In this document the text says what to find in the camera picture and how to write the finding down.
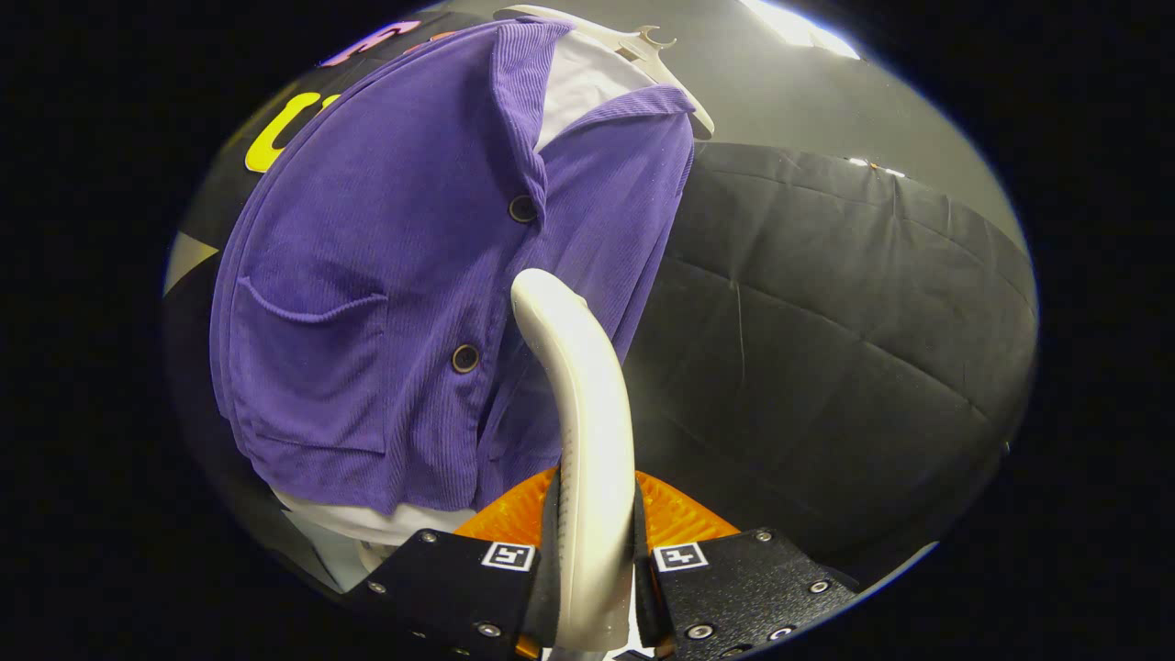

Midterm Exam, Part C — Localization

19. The white garment hanger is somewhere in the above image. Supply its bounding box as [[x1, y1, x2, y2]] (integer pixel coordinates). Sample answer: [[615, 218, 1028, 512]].
[[493, 5, 715, 140]]

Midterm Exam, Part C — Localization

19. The white garment steamer head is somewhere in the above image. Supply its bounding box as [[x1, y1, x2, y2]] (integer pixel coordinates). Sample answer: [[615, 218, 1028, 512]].
[[510, 267, 637, 653]]

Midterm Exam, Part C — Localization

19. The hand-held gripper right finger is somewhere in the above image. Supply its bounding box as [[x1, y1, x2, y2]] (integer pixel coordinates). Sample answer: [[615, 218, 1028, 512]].
[[632, 468, 859, 660]]

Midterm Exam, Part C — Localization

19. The grey cabinet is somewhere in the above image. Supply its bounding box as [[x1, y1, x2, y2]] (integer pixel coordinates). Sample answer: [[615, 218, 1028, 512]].
[[163, 231, 221, 297]]

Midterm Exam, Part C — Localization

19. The purple corduroy jacket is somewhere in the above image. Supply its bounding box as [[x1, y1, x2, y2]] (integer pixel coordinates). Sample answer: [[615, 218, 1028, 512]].
[[209, 17, 696, 515]]

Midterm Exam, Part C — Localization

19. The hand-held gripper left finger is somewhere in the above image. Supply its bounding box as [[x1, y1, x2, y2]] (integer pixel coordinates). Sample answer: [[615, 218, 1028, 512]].
[[353, 465, 563, 660]]

